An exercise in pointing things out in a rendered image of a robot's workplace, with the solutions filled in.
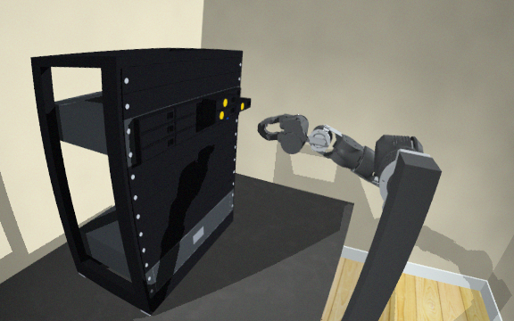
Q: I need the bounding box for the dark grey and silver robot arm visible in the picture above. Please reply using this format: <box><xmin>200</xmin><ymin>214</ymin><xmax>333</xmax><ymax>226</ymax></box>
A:
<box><xmin>309</xmin><ymin>125</ymin><xmax>431</xmax><ymax>210</ymax></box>

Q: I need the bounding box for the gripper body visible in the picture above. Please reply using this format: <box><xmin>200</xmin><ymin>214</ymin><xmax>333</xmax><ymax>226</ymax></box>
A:
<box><xmin>279</xmin><ymin>114</ymin><xmax>327</xmax><ymax>154</ymax></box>

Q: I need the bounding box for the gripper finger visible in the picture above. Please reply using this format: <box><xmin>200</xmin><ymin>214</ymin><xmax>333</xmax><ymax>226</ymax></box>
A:
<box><xmin>258</xmin><ymin>124</ymin><xmax>284</xmax><ymax>142</ymax></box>
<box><xmin>258</xmin><ymin>114</ymin><xmax>293</xmax><ymax>128</ymax></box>

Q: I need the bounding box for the black server rack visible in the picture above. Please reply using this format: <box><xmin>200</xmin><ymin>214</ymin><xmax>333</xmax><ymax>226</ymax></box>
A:
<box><xmin>31</xmin><ymin>48</ymin><xmax>252</xmax><ymax>316</ymax></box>

